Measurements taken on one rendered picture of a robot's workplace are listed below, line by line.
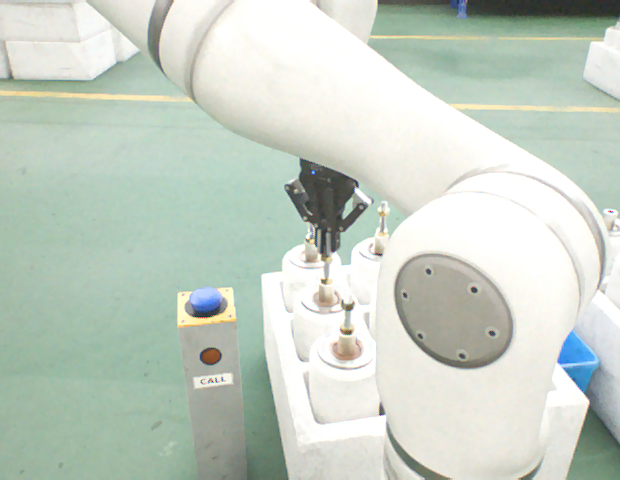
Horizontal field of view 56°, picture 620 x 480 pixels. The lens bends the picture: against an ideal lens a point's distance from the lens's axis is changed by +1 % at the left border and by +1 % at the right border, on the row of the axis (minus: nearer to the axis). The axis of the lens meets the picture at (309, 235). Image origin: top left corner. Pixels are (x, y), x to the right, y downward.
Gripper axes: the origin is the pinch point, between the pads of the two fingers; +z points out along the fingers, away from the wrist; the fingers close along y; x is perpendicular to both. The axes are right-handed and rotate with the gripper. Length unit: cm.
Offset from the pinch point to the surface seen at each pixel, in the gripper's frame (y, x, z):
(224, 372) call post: -4.1, -18.6, 11.7
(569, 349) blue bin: 31, 29, 26
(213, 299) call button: -6.1, -17.2, 1.9
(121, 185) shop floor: -103, 49, 34
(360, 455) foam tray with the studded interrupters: 13.3, -14.0, 20.6
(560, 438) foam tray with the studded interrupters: 33.9, 5.1, 23.3
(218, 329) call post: -4.3, -18.8, 4.8
